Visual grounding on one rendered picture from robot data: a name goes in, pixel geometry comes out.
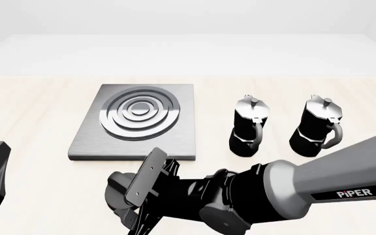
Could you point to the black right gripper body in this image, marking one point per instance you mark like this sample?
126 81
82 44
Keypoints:
170 170

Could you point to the round black stove knob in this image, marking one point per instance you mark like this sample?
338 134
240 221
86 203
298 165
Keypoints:
117 186

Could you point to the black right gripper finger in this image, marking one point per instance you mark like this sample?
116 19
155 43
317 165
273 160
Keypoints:
126 216

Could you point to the grey and black right robot arm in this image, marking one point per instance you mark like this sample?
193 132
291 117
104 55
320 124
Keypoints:
322 181

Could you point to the black moka pot silver lid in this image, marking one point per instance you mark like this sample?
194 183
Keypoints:
241 137
303 137

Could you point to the grey square stove plate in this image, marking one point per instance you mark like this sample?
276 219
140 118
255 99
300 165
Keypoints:
87 144

